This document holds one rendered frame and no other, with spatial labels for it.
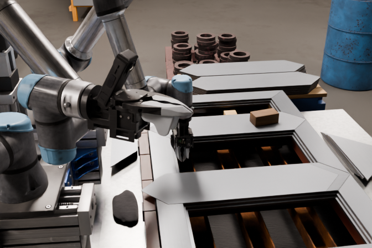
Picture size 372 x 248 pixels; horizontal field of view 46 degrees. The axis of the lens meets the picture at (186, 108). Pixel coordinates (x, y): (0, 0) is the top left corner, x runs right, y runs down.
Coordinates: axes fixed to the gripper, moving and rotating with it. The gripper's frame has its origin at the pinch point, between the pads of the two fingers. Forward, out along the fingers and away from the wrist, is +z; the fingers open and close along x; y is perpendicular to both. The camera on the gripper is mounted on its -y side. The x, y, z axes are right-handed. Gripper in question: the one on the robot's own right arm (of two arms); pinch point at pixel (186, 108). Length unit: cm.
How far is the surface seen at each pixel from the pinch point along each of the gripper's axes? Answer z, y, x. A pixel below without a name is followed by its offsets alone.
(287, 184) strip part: 13, 51, -77
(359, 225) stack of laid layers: 39, 54, -65
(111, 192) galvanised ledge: -56, 69, -71
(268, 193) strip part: 8, 52, -69
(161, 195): -27, 54, -55
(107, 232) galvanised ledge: -46, 72, -49
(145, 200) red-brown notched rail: -32, 56, -53
